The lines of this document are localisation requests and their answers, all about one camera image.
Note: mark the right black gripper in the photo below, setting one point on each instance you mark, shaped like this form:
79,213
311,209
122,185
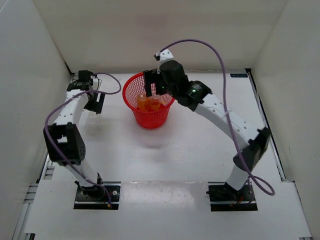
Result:
149,78

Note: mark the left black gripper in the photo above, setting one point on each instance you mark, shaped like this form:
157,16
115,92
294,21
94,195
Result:
96,106

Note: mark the small yellow-label plastic bottle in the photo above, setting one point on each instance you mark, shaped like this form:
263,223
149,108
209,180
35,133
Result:
154,102

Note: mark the orange plastic bottle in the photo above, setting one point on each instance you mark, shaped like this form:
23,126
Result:
142,102

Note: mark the clear plastic bottle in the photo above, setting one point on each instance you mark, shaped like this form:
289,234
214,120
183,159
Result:
91,120

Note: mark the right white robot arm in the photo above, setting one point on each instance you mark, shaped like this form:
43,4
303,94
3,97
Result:
251,143

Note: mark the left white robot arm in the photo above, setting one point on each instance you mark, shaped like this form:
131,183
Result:
63,140

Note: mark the red mesh plastic bin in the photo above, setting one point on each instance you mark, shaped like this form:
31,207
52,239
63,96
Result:
146,119

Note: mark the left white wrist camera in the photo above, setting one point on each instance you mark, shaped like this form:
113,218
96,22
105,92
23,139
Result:
96,83

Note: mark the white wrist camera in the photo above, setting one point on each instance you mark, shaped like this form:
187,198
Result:
96,83
163,56

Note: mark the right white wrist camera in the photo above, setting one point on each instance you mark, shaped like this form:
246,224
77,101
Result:
163,56

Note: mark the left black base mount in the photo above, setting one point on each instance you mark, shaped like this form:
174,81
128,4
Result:
95,198

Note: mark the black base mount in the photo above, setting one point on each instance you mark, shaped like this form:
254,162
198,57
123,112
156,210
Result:
95,198
225,199

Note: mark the right aluminium frame rail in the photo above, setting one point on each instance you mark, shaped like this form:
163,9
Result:
278,161

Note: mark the aluminium frame rail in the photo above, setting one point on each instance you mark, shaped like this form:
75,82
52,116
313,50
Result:
35,105
278,161

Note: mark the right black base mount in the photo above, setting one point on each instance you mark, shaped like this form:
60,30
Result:
225,199

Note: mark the left aluminium frame rail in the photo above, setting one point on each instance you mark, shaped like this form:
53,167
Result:
35,105

